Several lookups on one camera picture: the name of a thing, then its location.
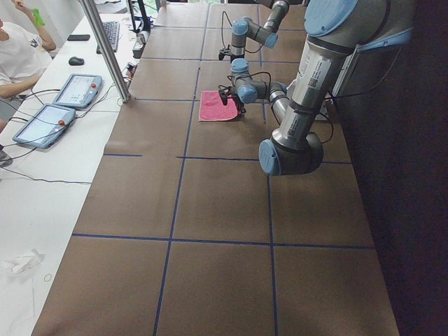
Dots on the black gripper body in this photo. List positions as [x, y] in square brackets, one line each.
[234, 57]
[239, 106]

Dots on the pink and grey towel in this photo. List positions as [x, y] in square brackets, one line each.
[212, 109]

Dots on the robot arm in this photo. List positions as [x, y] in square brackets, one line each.
[335, 29]
[245, 28]

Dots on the black keyboard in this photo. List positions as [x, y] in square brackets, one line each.
[112, 31]

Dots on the blue teach pendant far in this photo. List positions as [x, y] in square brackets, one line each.
[79, 91]

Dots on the blue teach pendant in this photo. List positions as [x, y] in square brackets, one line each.
[79, 91]
[46, 126]

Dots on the black computer mouse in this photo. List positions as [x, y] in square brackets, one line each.
[76, 61]

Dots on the black smartphone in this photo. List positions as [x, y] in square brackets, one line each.
[78, 37]

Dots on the blue teach pendant near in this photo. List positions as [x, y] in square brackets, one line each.
[46, 126]

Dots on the person in white shirt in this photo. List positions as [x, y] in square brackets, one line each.
[24, 55]

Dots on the crumpled white paper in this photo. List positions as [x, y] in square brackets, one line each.
[22, 264]

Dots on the aluminium frame post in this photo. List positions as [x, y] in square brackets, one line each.
[96, 24]

